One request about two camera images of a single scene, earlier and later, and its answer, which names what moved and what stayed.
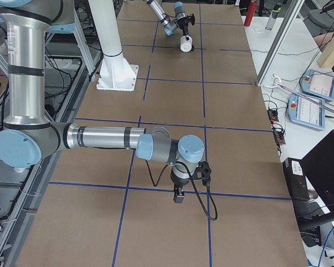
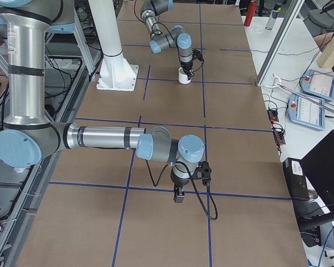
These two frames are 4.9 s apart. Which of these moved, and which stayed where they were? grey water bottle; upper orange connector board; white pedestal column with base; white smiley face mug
Moved: white smiley face mug
Stayed: upper orange connector board; white pedestal column with base; grey water bottle
